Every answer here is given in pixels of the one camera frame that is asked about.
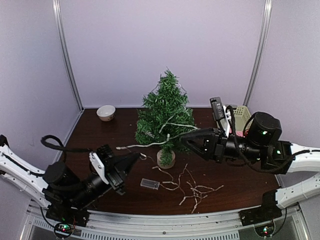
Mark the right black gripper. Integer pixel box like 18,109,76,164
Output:
180,127,265,166

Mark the clear battery box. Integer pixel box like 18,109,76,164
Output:
140,178,160,190

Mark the small green christmas tree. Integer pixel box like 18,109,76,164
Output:
135,69,197,168

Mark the fairy light string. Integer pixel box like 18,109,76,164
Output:
116,82,225,215

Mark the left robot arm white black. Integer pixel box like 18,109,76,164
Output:
0,135,141,222

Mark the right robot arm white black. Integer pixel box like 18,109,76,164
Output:
181,111,320,221

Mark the beige plastic basket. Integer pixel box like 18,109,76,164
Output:
232,105,251,132

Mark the small white bowl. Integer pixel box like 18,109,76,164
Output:
96,105,116,122

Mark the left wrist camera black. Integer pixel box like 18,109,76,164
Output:
89,151,110,185

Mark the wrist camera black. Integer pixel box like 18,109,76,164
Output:
209,97,231,137
89,151,110,185

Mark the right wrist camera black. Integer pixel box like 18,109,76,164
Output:
209,97,231,137

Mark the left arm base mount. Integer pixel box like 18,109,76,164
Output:
45,203,90,227

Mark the right black cable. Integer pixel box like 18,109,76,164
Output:
226,104,296,175

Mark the black cable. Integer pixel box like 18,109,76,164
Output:
40,134,93,153
226,104,296,175

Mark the front aluminium rail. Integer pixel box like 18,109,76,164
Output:
24,192,306,240

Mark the left black cable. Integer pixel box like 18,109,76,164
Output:
40,134,93,153

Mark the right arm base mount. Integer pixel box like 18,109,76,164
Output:
238,190,282,226

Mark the right aluminium frame post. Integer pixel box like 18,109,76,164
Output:
243,0,273,107

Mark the aluminium frame post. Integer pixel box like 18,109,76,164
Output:
52,0,84,112
243,0,273,107

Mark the left aluminium frame post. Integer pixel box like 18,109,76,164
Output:
52,0,84,112

